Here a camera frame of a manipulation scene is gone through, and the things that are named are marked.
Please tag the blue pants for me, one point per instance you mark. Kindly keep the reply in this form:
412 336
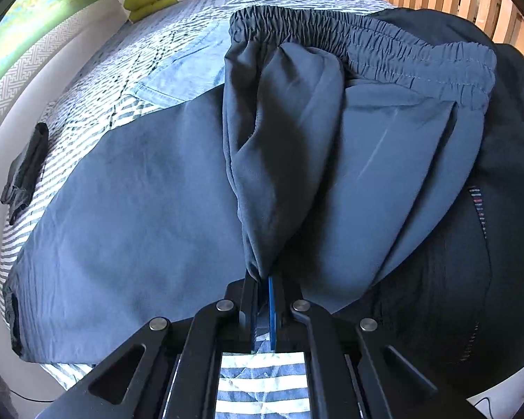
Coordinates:
157 205

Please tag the light blue denim cloth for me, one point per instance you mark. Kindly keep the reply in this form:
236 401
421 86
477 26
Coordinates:
179 83

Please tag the folded dark grey pants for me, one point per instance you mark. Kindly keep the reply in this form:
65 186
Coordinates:
35 152
15 198

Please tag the striped bed blanket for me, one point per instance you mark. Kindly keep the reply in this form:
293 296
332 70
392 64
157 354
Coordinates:
113 96

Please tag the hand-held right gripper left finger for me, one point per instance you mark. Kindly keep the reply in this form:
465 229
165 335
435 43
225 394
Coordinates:
201 358

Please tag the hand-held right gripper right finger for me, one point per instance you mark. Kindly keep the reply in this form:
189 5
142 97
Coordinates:
332 358

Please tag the wall poster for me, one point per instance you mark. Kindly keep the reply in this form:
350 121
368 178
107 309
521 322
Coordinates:
39 17

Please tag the black garment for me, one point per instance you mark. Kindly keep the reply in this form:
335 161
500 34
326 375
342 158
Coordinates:
441 292

